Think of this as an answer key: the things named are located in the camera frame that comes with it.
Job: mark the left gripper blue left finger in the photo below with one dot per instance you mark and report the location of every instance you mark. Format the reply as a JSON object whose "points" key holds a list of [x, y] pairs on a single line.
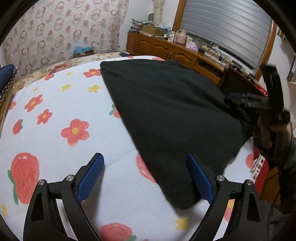
{"points": [[87, 176]]}

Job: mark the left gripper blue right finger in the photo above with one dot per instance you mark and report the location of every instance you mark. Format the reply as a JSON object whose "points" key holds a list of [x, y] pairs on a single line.
{"points": [[203, 177]]}

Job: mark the black printed t-shirt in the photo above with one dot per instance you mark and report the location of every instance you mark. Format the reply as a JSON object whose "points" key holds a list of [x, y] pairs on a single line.
{"points": [[171, 111]]}

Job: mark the person's right hand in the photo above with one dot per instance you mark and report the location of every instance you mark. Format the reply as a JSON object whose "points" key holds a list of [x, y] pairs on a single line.
{"points": [[267, 136]]}

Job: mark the white strawberry flower sheet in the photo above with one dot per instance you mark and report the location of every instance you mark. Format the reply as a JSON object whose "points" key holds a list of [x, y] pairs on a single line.
{"points": [[54, 127]]}

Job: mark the grey window blind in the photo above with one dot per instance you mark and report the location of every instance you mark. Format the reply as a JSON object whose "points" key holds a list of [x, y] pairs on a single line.
{"points": [[240, 27]]}

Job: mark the pink tissue pack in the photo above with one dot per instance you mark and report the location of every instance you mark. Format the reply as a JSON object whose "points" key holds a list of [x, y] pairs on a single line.
{"points": [[191, 45]]}

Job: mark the wooden sideboard cabinet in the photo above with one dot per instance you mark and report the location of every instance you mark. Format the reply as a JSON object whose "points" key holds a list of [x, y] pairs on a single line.
{"points": [[223, 73]]}

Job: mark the pink kettle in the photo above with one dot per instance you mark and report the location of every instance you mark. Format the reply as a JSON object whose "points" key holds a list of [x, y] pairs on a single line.
{"points": [[181, 37]]}

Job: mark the beige floral quilt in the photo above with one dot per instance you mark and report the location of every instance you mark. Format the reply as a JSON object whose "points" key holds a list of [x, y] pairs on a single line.
{"points": [[57, 67]]}

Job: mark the cardboard box with blue items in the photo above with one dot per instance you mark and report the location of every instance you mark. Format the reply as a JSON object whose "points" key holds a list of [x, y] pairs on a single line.
{"points": [[79, 51]]}

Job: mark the navy folded garment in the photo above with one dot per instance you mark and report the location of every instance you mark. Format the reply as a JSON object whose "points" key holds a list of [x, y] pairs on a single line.
{"points": [[7, 81]]}

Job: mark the cardboard box on cabinet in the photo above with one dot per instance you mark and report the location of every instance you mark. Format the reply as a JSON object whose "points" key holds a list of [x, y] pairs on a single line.
{"points": [[153, 31]]}

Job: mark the beige side curtain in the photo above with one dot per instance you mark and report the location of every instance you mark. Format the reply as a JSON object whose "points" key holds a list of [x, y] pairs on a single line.
{"points": [[158, 11]]}

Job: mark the pink circle-pattern curtain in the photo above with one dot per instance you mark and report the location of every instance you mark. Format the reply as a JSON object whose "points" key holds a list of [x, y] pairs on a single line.
{"points": [[48, 32]]}

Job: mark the stack of folded cloths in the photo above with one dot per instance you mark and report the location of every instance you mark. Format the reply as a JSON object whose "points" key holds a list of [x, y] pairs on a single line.
{"points": [[137, 25]]}

